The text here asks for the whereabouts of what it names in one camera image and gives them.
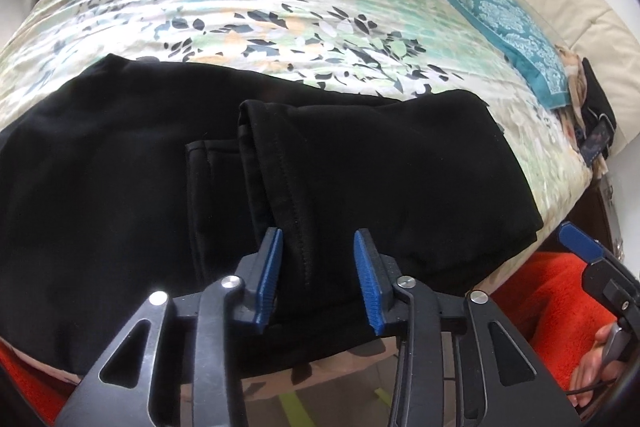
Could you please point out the black bag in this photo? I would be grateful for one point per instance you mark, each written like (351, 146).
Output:
(597, 107)

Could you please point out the person's right hand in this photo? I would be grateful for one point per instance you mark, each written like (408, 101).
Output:
(592, 372)

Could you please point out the brown nightstand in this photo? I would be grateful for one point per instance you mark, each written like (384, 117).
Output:
(605, 212)

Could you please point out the tan patterned cloth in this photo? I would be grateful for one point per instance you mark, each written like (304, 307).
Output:
(572, 77)

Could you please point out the orange fleece cloth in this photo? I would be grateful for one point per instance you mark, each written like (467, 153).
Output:
(545, 307)

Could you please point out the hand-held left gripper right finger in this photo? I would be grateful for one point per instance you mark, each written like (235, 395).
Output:
(370, 287)

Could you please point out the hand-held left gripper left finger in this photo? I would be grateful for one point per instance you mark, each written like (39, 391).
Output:
(269, 277)

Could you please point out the teal patterned pillow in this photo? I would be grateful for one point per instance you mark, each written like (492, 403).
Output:
(505, 17)

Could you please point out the yellow-green floor tape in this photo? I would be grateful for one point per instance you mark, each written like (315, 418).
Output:
(295, 412)

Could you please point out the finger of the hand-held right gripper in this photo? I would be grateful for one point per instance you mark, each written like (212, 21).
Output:
(582, 242)

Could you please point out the black pants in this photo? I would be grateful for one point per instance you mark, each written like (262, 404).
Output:
(125, 182)

